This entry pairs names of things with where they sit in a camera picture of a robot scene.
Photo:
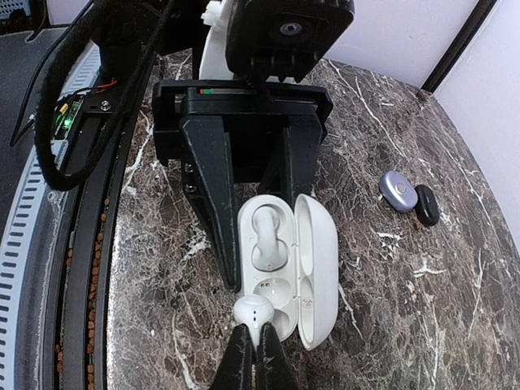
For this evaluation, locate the white slotted cable duct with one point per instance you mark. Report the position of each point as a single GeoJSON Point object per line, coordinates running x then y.
{"type": "Point", "coordinates": [34, 244]}

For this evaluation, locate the black earbud charging case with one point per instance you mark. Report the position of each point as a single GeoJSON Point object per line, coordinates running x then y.
{"type": "Point", "coordinates": [426, 209]}

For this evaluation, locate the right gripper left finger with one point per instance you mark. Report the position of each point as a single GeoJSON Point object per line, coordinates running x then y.
{"type": "Point", "coordinates": [235, 368]}

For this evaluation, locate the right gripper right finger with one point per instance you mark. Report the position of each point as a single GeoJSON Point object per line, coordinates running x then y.
{"type": "Point", "coordinates": [273, 370]}

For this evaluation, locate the white earbud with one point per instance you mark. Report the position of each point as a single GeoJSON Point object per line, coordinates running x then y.
{"type": "Point", "coordinates": [253, 311]}
{"type": "Point", "coordinates": [268, 255]}

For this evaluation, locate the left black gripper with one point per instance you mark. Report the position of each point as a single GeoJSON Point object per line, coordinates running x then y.
{"type": "Point", "coordinates": [275, 129]}

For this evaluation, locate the left black frame post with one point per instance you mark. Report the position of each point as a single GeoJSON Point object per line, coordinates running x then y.
{"type": "Point", "coordinates": [467, 32]}

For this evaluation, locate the purple charging case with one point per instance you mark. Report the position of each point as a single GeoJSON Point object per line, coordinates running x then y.
{"type": "Point", "coordinates": [398, 192]}

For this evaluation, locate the white charging case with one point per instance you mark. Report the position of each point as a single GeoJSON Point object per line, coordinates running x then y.
{"type": "Point", "coordinates": [304, 291]}

